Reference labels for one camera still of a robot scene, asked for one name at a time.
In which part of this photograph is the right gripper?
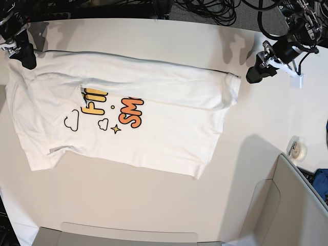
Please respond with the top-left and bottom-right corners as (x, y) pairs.
(1, 39), (37, 69)

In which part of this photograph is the grey partition panel bottom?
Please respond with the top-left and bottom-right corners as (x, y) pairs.
(33, 222), (224, 245)

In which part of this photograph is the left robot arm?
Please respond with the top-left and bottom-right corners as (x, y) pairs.
(243, 1), (322, 88)

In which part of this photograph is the black keyboard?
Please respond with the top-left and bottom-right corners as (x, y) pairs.
(297, 167), (315, 185)

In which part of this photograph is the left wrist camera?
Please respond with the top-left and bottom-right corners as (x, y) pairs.
(291, 74), (304, 89)

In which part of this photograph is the grey partition panel right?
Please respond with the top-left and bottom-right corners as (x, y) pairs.
(237, 154), (327, 245)

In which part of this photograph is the white printed t-shirt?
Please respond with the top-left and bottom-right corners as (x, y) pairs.
(6, 51), (241, 179)

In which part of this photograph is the clear tape roll dispenser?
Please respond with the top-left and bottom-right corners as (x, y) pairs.
(286, 135), (308, 162)

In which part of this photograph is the grey partition panel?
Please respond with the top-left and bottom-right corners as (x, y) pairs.
(33, 222), (224, 245)
(237, 154), (327, 245)

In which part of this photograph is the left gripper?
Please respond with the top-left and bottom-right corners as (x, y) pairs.
(246, 40), (303, 84)

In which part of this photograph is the blue cloth item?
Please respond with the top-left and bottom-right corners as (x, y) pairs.
(312, 169), (328, 204)

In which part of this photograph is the black cable bundle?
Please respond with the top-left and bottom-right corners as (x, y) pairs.
(174, 0), (282, 29)

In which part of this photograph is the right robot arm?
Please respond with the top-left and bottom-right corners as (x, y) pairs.
(1, 1), (36, 70)

